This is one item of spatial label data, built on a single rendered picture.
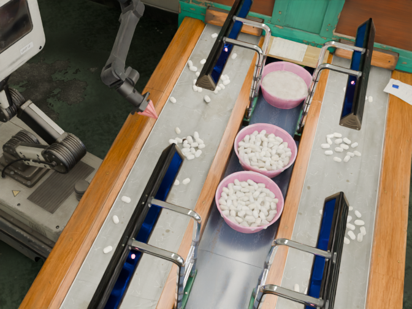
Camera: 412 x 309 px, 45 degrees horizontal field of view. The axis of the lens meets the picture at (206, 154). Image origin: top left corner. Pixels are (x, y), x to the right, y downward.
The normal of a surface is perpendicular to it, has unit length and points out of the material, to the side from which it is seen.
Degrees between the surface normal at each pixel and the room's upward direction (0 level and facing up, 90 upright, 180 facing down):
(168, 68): 0
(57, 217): 0
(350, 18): 90
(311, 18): 90
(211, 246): 0
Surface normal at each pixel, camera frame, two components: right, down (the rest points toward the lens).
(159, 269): 0.07, -0.62
